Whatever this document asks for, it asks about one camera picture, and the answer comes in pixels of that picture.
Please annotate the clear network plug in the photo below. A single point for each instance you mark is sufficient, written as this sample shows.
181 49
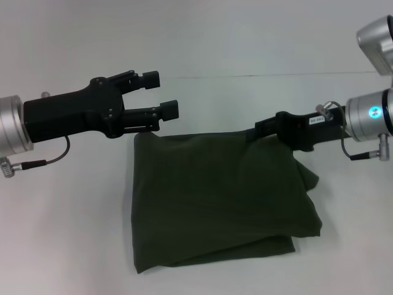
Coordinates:
324 110

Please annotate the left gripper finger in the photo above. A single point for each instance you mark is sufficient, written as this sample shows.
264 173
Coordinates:
138 81
147 118

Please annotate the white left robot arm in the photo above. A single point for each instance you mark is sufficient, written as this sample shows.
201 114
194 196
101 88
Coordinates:
12 123

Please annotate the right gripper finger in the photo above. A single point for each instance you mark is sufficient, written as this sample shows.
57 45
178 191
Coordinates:
264 129

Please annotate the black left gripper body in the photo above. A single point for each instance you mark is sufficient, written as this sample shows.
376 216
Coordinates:
73 110

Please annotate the dark green shirt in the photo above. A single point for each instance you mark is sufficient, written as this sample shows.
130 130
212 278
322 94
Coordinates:
215 196

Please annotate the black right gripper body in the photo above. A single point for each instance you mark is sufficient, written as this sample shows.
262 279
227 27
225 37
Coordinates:
310 129

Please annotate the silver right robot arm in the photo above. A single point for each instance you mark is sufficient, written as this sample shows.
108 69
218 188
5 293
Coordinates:
371 113

